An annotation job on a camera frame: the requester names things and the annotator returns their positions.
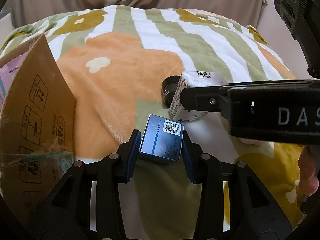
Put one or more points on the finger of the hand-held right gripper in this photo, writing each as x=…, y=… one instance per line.
x=200, y=97

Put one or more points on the beige bed headboard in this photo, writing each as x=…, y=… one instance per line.
x=6, y=21

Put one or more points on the small blue box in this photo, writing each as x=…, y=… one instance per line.
x=160, y=140

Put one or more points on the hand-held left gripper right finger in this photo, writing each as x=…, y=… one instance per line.
x=188, y=163

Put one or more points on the cardboard box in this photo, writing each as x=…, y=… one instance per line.
x=32, y=120

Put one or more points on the floral striped blanket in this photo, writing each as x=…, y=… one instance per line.
x=112, y=80

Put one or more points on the person's right hand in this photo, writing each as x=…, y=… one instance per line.
x=308, y=172

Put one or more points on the white tissue pack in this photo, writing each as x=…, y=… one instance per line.
x=200, y=78

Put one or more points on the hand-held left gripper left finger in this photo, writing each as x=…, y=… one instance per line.
x=132, y=165

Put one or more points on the small black jar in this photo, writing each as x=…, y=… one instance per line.
x=170, y=87

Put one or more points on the black curved device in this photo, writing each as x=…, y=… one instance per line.
x=295, y=10

